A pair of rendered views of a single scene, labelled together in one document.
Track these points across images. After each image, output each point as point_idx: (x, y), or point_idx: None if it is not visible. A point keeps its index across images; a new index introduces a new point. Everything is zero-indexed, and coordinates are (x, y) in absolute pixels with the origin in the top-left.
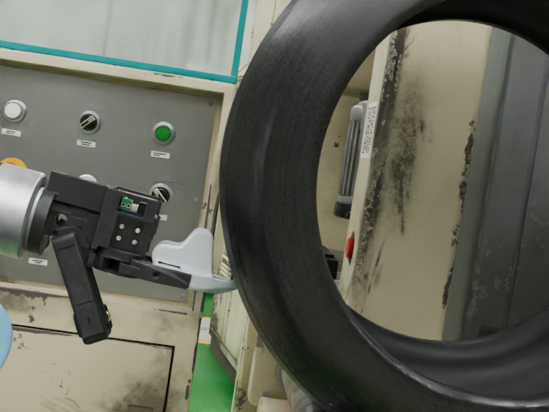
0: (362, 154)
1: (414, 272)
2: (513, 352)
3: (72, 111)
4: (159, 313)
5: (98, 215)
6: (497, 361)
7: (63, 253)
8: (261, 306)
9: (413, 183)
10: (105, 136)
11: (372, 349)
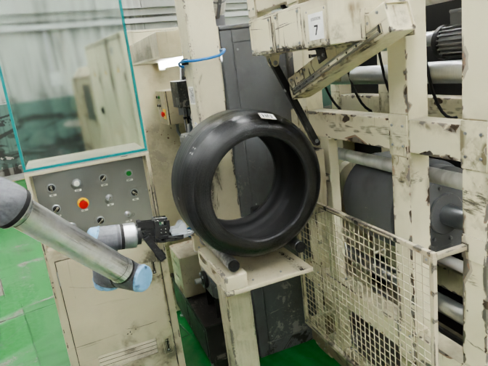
0: None
1: (228, 199)
2: (262, 213)
3: (96, 176)
4: None
5: (153, 228)
6: (258, 218)
7: (148, 242)
8: (206, 237)
9: (220, 175)
10: (110, 180)
11: (237, 238)
